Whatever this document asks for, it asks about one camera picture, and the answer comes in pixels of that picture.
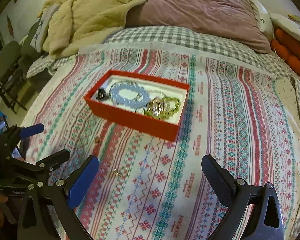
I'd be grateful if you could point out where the frilled white pillow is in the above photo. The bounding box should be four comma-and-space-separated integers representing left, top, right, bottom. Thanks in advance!
246, 0, 274, 40

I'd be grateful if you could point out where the striped patterned blanket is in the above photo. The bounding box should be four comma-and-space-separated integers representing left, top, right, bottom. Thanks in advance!
22, 44, 300, 240

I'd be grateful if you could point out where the dark folding chair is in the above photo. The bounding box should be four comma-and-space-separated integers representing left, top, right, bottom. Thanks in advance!
0, 40, 32, 114

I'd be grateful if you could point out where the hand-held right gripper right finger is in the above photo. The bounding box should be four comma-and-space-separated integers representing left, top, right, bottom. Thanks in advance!
201, 154, 285, 240

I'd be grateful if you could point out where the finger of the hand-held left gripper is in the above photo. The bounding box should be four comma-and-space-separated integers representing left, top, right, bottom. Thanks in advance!
7, 149, 70, 180
0, 123, 45, 159

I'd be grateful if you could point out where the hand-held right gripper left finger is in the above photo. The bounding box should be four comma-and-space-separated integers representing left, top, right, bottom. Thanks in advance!
16, 155, 99, 240

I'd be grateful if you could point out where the green bead bracelet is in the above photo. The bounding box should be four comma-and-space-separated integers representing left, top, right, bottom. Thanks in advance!
143, 96, 182, 118

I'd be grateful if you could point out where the red jewelry box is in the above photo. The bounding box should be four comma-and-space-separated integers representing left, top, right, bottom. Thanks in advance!
84, 69, 190, 142

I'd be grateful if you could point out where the white cushion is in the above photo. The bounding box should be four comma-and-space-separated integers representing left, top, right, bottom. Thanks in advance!
270, 12, 300, 47

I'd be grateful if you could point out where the light blue bead bracelet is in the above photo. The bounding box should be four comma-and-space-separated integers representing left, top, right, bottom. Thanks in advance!
110, 82, 150, 107

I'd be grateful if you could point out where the beige quilted comforter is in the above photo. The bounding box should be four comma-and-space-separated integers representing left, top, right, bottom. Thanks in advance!
41, 0, 165, 57

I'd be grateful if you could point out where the black charm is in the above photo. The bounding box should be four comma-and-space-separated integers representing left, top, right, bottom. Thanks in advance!
96, 88, 108, 101

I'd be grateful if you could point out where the orange plush toy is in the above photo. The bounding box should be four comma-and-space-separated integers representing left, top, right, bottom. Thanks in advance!
270, 29, 300, 78

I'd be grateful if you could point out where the gold round pendant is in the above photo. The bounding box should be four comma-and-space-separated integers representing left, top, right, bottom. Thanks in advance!
150, 99, 165, 117

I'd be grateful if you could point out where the mauve pillow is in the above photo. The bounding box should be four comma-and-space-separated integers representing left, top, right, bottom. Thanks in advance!
125, 0, 272, 54

